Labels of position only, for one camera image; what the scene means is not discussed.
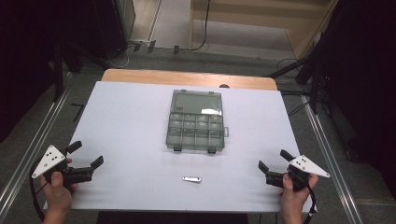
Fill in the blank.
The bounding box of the aluminium floor rail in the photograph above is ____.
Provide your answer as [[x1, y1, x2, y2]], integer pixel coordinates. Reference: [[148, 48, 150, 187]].
[[0, 89, 71, 213], [300, 94, 364, 224]]

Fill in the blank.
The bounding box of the person's right hand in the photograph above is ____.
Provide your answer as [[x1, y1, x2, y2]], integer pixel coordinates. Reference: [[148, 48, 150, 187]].
[[278, 173, 319, 217]]

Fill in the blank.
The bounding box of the clear plastic compartment box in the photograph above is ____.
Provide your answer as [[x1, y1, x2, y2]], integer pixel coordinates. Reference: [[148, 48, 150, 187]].
[[165, 89, 231, 154]]

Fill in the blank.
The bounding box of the white power strip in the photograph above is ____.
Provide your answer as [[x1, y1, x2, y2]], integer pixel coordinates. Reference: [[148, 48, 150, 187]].
[[128, 38, 157, 53]]

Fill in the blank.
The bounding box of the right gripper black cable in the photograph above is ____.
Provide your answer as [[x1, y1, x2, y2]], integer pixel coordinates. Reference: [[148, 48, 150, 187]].
[[303, 182, 318, 224]]

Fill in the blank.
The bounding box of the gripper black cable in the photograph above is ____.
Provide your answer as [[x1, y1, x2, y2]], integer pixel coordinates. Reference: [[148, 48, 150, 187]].
[[29, 158, 49, 223], [303, 182, 318, 224]]

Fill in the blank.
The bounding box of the person's left hand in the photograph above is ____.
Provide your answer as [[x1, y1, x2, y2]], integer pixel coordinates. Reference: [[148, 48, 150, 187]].
[[39, 158, 78, 217]]

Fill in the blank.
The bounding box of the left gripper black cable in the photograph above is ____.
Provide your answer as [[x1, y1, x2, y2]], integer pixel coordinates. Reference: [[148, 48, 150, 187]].
[[29, 158, 49, 223]]

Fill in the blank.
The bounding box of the black stand leg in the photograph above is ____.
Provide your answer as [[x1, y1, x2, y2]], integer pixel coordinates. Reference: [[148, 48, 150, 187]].
[[262, 57, 314, 79]]

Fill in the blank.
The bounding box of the white floor cable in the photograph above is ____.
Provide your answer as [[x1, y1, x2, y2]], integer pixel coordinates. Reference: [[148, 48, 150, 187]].
[[106, 46, 135, 69]]

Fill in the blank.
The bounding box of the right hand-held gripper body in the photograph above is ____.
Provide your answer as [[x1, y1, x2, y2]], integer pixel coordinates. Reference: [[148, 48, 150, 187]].
[[264, 154, 332, 191]]

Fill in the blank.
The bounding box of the white table mat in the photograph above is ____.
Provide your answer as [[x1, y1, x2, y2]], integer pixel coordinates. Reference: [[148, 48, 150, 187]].
[[43, 81, 315, 214]]

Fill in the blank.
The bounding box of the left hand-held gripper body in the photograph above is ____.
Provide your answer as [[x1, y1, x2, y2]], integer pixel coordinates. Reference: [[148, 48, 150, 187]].
[[31, 144, 94, 189]]

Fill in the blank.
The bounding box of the black hanging cable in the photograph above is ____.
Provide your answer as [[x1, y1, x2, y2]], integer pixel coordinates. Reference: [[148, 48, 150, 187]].
[[189, 0, 212, 52]]

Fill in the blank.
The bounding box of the black cabinet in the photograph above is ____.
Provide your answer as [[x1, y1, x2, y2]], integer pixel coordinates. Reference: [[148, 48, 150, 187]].
[[92, 0, 136, 60]]

